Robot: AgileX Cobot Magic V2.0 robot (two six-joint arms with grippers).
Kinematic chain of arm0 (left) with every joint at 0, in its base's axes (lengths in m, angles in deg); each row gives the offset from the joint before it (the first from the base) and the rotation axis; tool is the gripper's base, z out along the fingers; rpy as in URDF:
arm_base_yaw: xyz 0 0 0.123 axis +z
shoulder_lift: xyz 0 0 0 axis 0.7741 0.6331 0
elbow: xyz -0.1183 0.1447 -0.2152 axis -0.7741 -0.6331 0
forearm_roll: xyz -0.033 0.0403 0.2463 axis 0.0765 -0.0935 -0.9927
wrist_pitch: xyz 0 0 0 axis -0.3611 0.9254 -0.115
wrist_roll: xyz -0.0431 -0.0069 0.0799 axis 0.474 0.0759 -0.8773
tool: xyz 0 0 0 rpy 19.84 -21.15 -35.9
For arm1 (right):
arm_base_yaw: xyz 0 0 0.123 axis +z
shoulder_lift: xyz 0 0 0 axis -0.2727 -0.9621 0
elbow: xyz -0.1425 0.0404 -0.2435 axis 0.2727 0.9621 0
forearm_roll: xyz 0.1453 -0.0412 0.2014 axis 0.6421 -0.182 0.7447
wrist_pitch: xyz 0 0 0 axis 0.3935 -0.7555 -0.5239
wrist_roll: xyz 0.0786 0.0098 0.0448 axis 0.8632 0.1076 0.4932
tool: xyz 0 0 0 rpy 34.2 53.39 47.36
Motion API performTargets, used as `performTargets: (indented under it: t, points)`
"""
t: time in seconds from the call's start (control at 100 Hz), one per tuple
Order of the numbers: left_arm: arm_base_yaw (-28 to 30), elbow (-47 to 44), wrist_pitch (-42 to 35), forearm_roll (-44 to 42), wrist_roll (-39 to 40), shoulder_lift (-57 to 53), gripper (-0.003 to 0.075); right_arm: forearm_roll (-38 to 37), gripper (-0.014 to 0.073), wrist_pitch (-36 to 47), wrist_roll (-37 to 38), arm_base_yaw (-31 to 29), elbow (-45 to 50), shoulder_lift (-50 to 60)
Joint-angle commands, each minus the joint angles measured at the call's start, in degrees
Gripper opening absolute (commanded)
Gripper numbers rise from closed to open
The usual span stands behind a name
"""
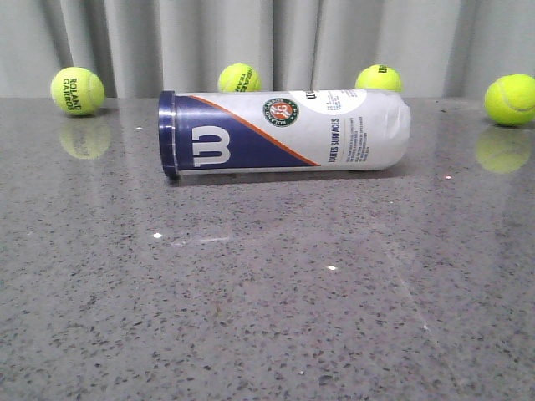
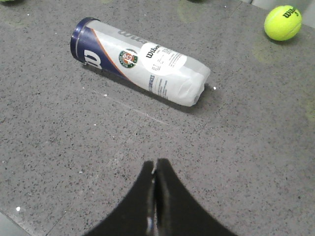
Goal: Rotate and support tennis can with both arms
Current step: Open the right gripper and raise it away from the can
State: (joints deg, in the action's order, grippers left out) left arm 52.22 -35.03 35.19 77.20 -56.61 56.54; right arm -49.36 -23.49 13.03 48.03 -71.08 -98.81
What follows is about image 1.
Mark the Roland Garros tennis ball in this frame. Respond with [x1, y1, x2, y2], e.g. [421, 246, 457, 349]
[50, 67, 105, 116]

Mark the grey pleated curtain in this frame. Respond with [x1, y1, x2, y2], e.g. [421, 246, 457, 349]
[1, 1, 534, 98]

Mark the plain yellow tennis ball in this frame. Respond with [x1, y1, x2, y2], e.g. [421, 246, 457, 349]
[484, 74, 534, 126]

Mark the white blue tennis ball can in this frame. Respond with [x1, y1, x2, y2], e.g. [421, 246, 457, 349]
[158, 89, 411, 178]

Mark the Wilson tennis ball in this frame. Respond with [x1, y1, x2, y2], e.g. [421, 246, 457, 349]
[354, 64, 403, 93]

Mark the Head Team tennis ball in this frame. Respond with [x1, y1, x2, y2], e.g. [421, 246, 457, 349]
[217, 63, 262, 93]

